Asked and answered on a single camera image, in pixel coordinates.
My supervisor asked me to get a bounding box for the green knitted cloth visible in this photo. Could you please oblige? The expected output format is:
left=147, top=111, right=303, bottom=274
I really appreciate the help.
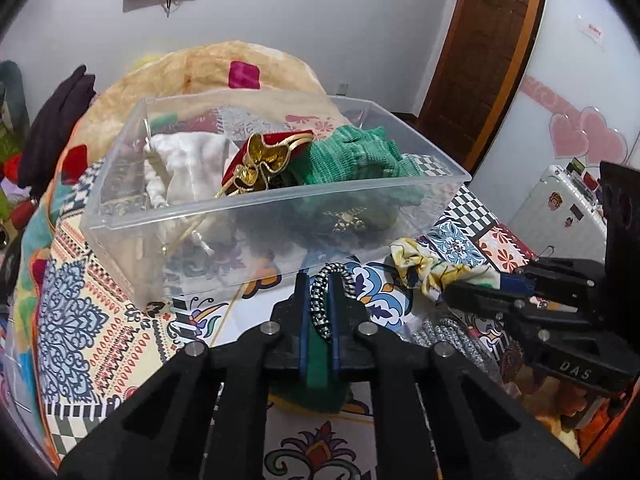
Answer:
left=294, top=125, right=427, bottom=203

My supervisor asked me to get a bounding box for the beige round cushion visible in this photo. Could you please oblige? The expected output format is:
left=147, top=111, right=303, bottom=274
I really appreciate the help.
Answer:
left=75, top=40, right=327, bottom=163

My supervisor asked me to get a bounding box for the pink heart wall decal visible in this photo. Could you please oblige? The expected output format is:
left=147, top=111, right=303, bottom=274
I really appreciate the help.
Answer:
left=548, top=106, right=629, bottom=167

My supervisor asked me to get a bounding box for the red and gold hair accessory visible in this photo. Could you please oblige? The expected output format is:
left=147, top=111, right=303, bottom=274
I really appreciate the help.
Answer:
left=214, top=130, right=317, bottom=200

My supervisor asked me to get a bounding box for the white wall label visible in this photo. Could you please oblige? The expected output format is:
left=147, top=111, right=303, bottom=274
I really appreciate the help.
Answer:
left=582, top=12, right=609, bottom=52

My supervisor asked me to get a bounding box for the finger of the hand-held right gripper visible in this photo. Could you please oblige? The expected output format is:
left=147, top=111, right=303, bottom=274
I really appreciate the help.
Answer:
left=499, top=257, right=610, bottom=307
left=442, top=280, right=603, bottom=330

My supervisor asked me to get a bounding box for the orange cloth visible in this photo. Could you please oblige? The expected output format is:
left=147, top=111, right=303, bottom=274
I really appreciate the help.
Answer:
left=520, top=372, right=623, bottom=463

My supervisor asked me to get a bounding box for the dark hair accessory gold trim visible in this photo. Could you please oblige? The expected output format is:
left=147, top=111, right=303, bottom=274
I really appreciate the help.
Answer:
left=299, top=199, right=402, bottom=237

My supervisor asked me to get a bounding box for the brown wooden door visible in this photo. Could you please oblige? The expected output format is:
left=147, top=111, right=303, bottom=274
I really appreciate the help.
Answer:
left=416, top=0, right=549, bottom=172

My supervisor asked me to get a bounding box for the grey glitter scrunchie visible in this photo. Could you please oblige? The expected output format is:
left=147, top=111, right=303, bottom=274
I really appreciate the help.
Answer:
left=412, top=316, right=507, bottom=377

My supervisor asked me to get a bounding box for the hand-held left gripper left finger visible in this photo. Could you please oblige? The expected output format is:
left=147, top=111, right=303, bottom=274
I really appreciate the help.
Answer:
left=57, top=271, right=314, bottom=480

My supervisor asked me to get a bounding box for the white cloth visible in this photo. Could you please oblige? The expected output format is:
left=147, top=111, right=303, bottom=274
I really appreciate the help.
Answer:
left=142, top=131, right=242, bottom=257

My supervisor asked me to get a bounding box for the yellow floral scrunchie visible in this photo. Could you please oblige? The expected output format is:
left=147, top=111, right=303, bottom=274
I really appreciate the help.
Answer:
left=390, top=236, right=505, bottom=304

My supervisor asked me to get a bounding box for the clear plastic storage box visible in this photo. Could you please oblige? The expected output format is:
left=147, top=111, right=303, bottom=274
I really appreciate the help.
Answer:
left=79, top=92, right=472, bottom=312

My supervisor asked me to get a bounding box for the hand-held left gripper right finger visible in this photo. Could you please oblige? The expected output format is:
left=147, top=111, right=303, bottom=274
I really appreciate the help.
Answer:
left=327, top=275, right=587, bottom=480

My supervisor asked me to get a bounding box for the white suitcase with stickers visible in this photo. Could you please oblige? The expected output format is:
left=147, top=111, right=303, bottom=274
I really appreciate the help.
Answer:
left=506, top=162, right=609, bottom=262

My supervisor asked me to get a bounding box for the dark purple garment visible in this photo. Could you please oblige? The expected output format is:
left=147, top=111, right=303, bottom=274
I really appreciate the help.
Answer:
left=17, top=64, right=97, bottom=202

